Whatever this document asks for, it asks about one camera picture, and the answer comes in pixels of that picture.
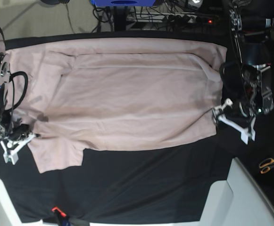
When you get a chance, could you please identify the black power strip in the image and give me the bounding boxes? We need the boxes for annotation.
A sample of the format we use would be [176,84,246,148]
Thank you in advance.
[195,16,220,25]

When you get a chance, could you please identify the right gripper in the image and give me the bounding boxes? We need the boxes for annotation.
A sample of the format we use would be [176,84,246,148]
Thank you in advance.
[0,123,41,165]

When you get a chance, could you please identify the blue box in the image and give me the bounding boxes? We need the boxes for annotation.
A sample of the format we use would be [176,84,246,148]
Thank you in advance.
[91,0,156,7]

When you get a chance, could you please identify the red clamp bottom edge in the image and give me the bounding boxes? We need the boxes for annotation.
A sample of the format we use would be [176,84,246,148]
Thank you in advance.
[51,206,67,218]

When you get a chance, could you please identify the orange handled scissors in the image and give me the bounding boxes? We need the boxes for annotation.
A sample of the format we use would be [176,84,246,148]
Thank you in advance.
[258,158,274,174]

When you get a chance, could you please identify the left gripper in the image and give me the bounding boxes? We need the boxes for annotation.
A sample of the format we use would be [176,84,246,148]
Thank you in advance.
[212,98,256,144]

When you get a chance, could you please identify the pink T-shirt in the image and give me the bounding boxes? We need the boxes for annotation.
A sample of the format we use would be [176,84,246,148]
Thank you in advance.
[8,38,227,173]

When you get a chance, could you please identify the black table cloth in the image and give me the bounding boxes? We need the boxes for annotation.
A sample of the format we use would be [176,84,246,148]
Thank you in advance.
[0,35,274,224]

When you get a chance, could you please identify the white power strip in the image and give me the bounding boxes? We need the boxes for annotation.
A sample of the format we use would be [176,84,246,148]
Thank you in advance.
[126,12,197,23]

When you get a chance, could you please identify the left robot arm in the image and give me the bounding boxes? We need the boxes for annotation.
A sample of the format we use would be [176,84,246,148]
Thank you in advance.
[212,0,274,144]

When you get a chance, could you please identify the black table leg post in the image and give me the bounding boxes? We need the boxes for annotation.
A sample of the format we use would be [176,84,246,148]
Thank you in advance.
[113,6,128,32]

